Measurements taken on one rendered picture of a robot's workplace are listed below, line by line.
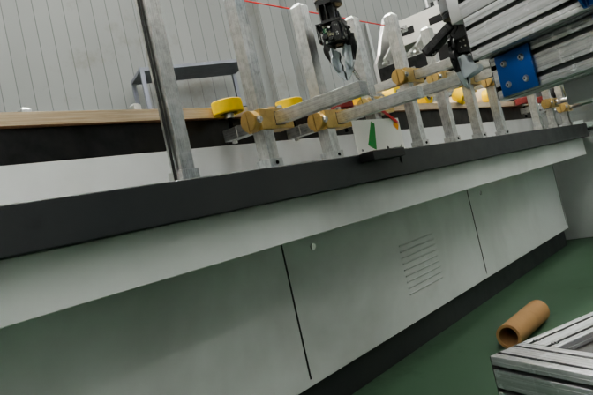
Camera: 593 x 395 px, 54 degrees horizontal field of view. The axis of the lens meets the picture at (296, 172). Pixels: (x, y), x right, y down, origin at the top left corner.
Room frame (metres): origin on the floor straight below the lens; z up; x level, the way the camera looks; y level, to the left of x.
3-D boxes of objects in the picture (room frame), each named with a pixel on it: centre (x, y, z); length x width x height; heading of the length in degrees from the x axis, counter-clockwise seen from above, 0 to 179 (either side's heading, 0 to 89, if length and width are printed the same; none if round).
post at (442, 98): (2.14, -0.59, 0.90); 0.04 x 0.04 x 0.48; 50
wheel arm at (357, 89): (1.37, -0.01, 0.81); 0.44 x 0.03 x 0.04; 50
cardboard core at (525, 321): (2.02, -0.65, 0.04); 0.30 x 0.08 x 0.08; 140
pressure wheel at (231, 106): (1.50, 0.14, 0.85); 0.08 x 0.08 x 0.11
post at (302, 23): (1.57, -0.10, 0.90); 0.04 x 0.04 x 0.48; 50
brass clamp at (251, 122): (1.40, 0.04, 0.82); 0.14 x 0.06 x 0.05; 140
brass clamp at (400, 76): (1.97, -0.44, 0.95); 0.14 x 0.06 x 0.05; 140
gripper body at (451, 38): (1.59, -0.53, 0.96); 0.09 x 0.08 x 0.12; 50
